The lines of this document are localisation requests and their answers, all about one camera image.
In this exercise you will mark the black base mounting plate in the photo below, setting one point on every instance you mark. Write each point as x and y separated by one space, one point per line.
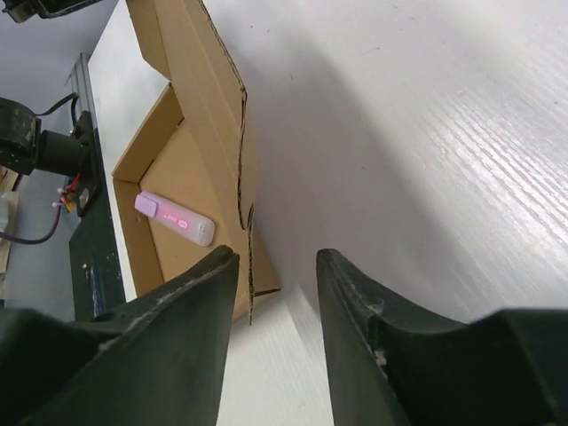
95 266

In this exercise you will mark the pink purple marker pen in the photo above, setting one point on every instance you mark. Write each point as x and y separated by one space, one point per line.
191 225

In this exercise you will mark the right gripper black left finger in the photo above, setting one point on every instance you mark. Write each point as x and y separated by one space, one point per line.
157 360

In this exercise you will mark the brown cardboard box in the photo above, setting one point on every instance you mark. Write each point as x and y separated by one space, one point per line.
195 147

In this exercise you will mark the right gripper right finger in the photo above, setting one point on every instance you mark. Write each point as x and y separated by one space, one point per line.
392 362

